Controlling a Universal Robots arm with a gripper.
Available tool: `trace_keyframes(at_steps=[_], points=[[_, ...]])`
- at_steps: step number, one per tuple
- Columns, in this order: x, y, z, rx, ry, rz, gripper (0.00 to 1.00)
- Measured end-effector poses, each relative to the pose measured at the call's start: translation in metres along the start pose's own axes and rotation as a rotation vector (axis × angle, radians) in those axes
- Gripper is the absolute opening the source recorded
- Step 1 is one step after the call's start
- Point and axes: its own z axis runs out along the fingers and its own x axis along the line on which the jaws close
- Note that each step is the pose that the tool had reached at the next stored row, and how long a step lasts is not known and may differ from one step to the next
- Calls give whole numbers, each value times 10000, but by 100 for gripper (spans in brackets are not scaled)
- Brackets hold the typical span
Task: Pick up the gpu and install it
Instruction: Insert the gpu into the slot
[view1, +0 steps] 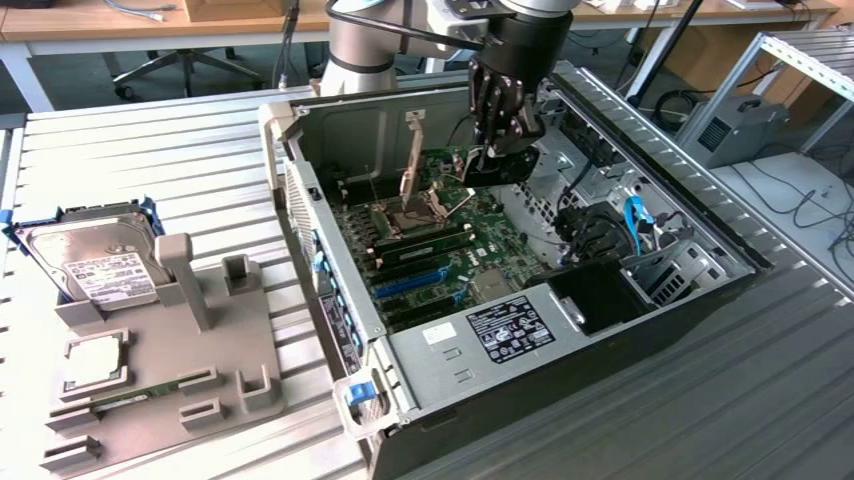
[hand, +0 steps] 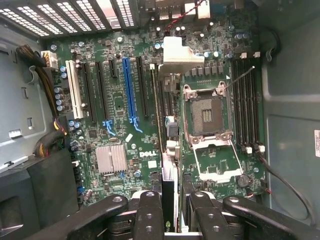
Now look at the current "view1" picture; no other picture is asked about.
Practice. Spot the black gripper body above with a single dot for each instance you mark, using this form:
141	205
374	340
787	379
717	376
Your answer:
527	45

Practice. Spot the green graphics card black cooler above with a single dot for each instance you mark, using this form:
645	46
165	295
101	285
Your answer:
500	170

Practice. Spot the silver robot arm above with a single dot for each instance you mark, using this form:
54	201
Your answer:
360	50

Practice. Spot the metal socket cover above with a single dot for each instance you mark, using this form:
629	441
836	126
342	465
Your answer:
453	197

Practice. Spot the green motherboard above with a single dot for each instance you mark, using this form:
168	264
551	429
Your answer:
493	235

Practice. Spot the perforated silver disk bay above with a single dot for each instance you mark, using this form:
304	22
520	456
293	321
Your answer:
533	237

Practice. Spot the black tripod pole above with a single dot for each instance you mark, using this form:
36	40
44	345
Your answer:
688	14

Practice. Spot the CPU socket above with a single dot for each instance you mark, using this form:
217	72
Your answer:
413	222

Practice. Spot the green RAM stick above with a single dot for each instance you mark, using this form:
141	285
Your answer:
133	397
427	248

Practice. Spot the long wooden desk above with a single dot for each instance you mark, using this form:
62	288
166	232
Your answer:
733	17

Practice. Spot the grey controller box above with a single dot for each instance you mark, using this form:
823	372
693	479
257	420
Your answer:
740	135

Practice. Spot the blue expansion slot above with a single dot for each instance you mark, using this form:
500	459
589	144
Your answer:
409	285

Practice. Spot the brown cardboard box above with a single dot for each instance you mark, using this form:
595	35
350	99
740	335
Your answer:
226	10

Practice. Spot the office chair base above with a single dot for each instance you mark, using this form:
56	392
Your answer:
186	65

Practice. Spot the silver power supply unit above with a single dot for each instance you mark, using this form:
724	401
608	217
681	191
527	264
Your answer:
460	360

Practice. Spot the open black PC case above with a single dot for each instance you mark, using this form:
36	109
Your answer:
567	390

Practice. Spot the blue disk caddy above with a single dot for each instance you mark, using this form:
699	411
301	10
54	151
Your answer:
152	212

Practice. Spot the blue case release latch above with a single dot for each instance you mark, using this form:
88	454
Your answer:
360	391

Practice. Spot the silver hard disk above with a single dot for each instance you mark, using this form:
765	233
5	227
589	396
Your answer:
100	260

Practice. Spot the grey parts rack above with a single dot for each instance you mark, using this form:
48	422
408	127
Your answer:
166	350

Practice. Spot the silver CPU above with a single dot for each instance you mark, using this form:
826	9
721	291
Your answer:
93	362

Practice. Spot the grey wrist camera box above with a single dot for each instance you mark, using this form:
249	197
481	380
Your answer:
469	35

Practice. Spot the silver disk bay bracket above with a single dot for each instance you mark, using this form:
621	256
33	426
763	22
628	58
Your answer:
667	280

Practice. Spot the aluminium slat shelf frame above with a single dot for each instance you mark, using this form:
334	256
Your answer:
800	55

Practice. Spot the wooden desk white frame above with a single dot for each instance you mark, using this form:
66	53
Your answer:
80	25

